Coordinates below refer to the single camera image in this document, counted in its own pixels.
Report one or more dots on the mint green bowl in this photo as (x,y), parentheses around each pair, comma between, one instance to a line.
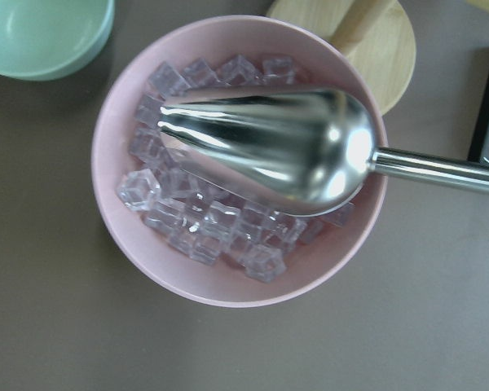
(48,40)

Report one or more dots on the pink bowl with ice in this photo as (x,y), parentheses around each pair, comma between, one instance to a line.
(225,283)

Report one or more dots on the steel ice scoop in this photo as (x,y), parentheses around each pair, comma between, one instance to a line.
(301,150)

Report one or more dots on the wooden mug tree stand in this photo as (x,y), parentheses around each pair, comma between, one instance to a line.
(406,51)

